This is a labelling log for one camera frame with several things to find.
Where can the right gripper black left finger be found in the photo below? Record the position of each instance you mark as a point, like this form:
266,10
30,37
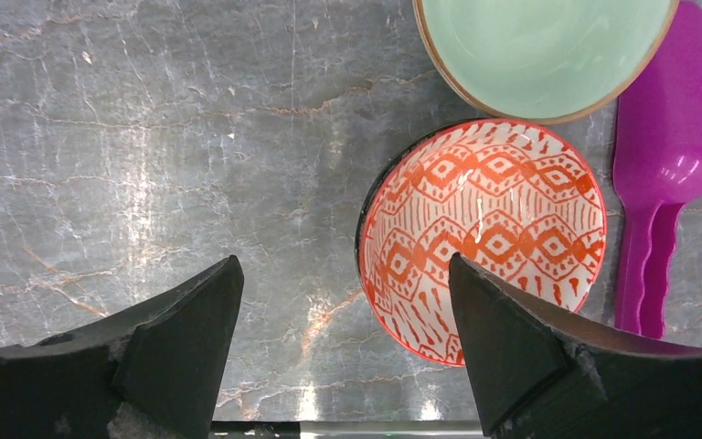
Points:
164,357

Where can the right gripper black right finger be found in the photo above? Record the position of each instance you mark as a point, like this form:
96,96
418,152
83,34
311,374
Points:
538,370

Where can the blue white patterned bowl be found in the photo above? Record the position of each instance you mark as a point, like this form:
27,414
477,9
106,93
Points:
514,197

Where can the pale green ceramic bowl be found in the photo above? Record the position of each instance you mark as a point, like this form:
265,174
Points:
542,61

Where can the magenta plastic scoop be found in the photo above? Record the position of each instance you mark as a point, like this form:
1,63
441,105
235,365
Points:
657,169

